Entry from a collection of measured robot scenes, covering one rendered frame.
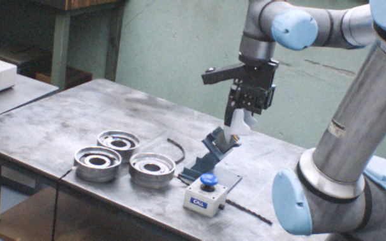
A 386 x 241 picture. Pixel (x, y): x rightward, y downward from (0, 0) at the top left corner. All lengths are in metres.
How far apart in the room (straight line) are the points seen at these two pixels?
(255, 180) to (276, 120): 1.52
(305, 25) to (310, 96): 1.75
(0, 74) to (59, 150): 0.65
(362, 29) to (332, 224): 0.36
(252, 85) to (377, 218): 0.40
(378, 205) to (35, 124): 0.89
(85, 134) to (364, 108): 0.83
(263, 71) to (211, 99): 1.80
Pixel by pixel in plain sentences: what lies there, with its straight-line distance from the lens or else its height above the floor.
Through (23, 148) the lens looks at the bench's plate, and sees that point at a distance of 1.43.
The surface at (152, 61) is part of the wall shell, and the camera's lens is 3.17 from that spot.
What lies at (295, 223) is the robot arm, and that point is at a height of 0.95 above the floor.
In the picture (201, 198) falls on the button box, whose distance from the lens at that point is 1.24.
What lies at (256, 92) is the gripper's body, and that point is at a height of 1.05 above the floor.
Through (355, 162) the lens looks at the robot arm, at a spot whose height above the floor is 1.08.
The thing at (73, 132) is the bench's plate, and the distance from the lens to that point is 1.53.
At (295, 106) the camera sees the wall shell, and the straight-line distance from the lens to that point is 2.89.
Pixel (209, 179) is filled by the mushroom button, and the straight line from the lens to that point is 1.24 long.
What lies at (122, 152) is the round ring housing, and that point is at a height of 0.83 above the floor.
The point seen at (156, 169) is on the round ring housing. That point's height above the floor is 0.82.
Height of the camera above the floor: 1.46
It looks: 23 degrees down
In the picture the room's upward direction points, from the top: 10 degrees clockwise
